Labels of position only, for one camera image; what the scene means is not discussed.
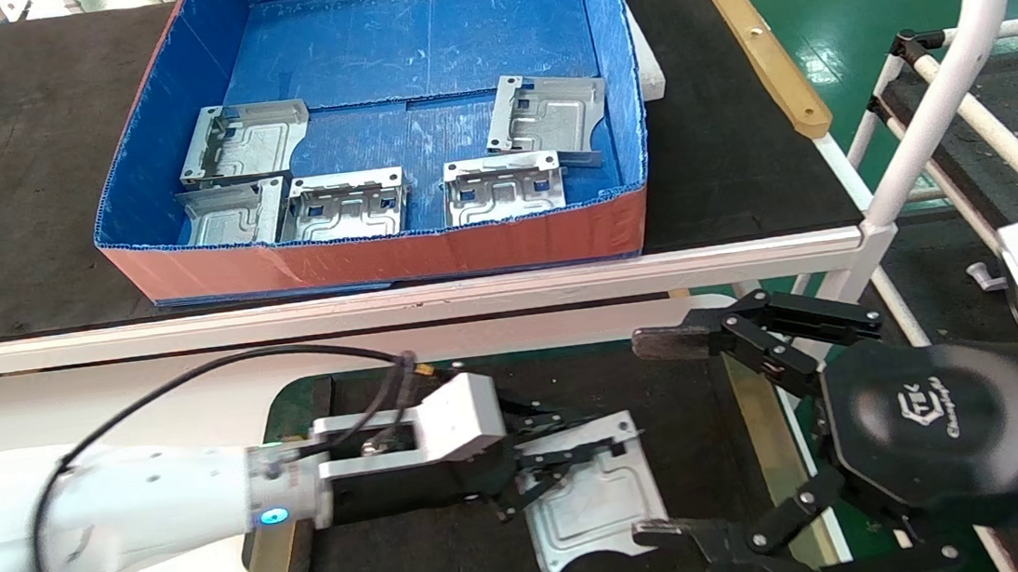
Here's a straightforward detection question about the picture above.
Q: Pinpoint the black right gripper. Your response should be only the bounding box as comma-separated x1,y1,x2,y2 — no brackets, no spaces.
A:
612,263,1018,572

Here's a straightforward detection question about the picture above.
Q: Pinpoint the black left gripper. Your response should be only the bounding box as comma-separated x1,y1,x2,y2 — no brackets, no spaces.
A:
321,385,634,539

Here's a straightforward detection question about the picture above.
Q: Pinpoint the stamped metal bracket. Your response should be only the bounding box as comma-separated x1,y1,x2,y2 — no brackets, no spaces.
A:
511,407,675,572
272,166,413,247
174,97,315,192
439,149,569,230
480,66,614,179
175,175,295,254

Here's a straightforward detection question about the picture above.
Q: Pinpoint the blue corrugated plastic box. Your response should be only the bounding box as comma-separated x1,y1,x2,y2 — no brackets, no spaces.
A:
71,0,659,314

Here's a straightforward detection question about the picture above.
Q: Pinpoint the tan conveyor edge strip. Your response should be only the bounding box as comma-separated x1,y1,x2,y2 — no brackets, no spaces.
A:
721,344,847,572

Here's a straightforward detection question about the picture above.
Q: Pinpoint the small metal hook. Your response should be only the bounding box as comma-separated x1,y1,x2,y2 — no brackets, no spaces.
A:
967,259,1008,294

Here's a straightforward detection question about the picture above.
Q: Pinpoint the long tan guide strip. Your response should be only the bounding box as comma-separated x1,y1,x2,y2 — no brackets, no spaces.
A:
699,0,835,151

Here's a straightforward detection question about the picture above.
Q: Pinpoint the white foam block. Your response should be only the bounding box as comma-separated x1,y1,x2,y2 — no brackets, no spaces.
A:
626,6,669,104

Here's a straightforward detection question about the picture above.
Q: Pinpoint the thick white bent pipe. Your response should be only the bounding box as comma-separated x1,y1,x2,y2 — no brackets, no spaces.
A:
844,0,1018,230

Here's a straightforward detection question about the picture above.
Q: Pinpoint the large black table mat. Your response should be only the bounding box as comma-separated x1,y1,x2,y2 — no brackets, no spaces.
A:
0,0,869,343

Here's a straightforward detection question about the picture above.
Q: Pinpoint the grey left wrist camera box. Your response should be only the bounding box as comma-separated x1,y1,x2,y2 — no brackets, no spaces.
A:
306,368,513,483

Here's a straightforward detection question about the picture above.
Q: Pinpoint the thin white tube frame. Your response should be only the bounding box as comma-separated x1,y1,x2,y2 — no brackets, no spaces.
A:
835,17,1018,232

